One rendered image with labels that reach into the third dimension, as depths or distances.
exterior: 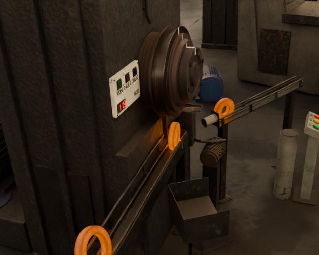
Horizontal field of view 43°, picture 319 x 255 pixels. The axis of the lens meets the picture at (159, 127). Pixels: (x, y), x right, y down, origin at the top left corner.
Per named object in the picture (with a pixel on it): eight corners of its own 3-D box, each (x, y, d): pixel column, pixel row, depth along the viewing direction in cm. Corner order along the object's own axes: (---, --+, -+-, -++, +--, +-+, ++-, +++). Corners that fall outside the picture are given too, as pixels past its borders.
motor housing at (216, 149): (198, 216, 277) (198, 150, 252) (206, 198, 295) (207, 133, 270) (216, 220, 272) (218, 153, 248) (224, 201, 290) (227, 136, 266)
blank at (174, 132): (166, 137, 217) (172, 137, 216) (172, 116, 227) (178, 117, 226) (169, 155, 229) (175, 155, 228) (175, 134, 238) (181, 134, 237)
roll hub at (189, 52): (178, 109, 202) (176, 55, 189) (194, 88, 225) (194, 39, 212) (189, 110, 200) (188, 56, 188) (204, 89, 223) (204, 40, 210)
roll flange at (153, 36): (134, 129, 206) (127, 38, 184) (166, 94, 244) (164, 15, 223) (153, 131, 202) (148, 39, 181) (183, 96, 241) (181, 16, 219)
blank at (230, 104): (220, 124, 268) (224, 126, 265) (209, 111, 258) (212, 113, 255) (234, 106, 269) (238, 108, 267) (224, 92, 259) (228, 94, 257)
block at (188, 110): (176, 144, 254) (175, 110, 243) (180, 138, 260) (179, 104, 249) (192, 147, 250) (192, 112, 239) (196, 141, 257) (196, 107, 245)
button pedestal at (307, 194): (291, 203, 285) (302, 126, 256) (294, 184, 305) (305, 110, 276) (316, 208, 279) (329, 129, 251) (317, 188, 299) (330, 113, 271)
